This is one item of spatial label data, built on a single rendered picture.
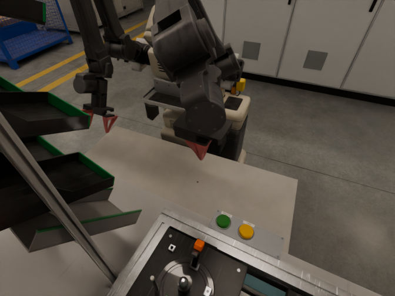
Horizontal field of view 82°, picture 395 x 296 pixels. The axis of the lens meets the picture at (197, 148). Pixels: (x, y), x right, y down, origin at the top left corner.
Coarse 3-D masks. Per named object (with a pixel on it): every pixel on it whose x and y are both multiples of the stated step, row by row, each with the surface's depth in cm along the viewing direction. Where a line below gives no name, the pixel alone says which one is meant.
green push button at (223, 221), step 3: (219, 216) 68; (222, 216) 68; (225, 216) 68; (219, 219) 67; (222, 219) 67; (225, 219) 67; (228, 219) 67; (216, 222) 68; (219, 222) 67; (222, 222) 67; (225, 222) 67; (228, 222) 67; (219, 225) 66; (222, 225) 66; (225, 225) 66; (228, 225) 66
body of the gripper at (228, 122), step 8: (184, 112) 47; (176, 120) 45; (184, 120) 45; (176, 128) 44; (184, 128) 43; (224, 128) 43; (200, 136) 43; (208, 136) 41; (216, 136) 41; (224, 136) 42
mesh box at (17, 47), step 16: (48, 0) 378; (0, 16) 322; (48, 16) 385; (0, 32) 327; (16, 32) 346; (32, 32) 368; (48, 32) 392; (64, 32) 419; (0, 48) 337; (16, 48) 352; (32, 48) 374; (16, 64) 356
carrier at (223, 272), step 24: (168, 240) 63; (192, 240) 63; (168, 264) 57; (216, 264) 58; (240, 264) 58; (144, 288) 55; (168, 288) 53; (192, 288) 53; (216, 288) 55; (240, 288) 55
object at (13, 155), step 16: (0, 112) 25; (0, 128) 26; (0, 144) 26; (16, 144) 28; (16, 160) 28; (32, 160) 30; (32, 176) 31; (48, 192) 35; (64, 208) 38; (64, 224) 40; (80, 224) 42; (80, 240) 44; (96, 256) 50; (112, 272) 59
